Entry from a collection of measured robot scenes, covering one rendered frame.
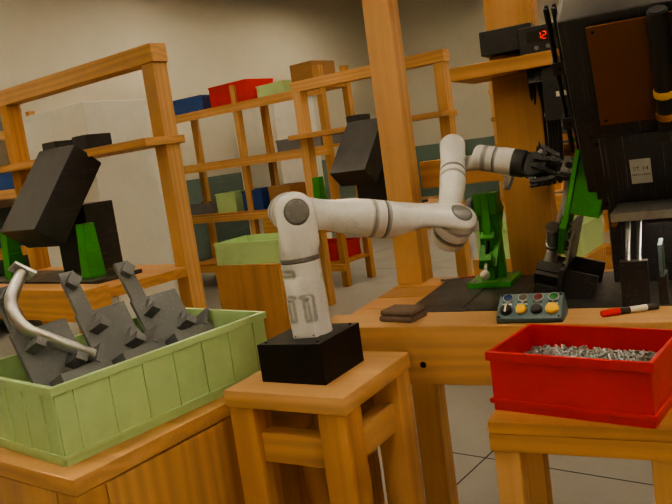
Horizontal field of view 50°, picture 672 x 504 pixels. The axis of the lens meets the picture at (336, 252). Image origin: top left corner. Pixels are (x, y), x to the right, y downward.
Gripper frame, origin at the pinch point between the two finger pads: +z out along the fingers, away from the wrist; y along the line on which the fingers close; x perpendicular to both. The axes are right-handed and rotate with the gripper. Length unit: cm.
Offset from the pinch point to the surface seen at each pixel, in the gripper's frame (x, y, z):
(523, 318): -4.4, -47.2, 1.3
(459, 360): 5, -58, -12
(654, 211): -20.4, -23.1, 23.5
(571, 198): -5.8, -12.8, 4.1
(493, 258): 23.2, -17.2, -16.1
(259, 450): -5, -95, -46
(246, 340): 0, -69, -64
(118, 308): -8, -74, -99
